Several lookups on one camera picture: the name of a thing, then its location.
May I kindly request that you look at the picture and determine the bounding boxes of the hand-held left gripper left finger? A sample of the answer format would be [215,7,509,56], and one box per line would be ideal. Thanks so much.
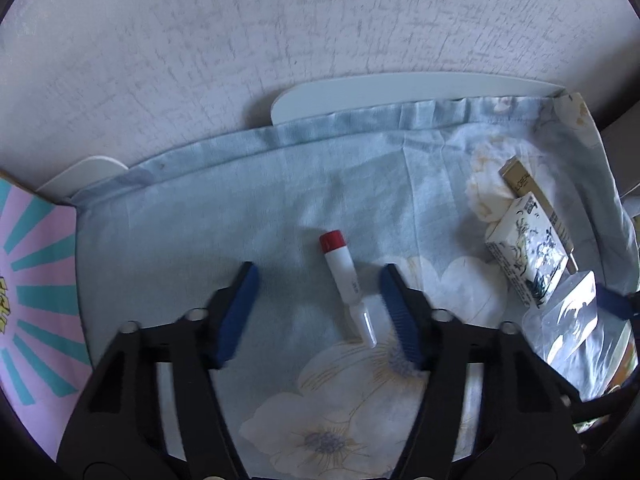
[57,261,261,480]

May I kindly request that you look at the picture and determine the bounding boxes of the cardboard box pink striped lining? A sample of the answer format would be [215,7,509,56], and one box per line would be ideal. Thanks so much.
[0,170,95,464]

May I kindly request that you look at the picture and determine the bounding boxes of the white tube red cap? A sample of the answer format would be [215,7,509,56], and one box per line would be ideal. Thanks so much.
[319,230,380,350]

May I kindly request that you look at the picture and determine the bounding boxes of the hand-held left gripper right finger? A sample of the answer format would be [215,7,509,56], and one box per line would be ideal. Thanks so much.
[378,263,586,480]

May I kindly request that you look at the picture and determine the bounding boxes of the light blue floral cloth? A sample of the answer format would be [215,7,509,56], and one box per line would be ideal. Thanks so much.
[72,92,640,480]

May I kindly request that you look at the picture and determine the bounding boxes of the gold box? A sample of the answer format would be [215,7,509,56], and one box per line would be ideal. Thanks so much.
[498,156,579,275]

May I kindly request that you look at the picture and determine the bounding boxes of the clear plastic packet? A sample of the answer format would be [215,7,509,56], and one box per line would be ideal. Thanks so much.
[521,270,632,397]

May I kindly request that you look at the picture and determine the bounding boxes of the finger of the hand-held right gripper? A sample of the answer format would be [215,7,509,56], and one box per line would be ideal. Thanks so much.
[595,285,640,322]

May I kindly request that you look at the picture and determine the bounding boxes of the yellow floral blanket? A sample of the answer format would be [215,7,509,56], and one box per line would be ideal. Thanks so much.
[605,330,640,397]

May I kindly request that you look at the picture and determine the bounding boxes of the white box black ink print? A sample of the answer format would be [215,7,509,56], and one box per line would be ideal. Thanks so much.
[484,195,571,310]

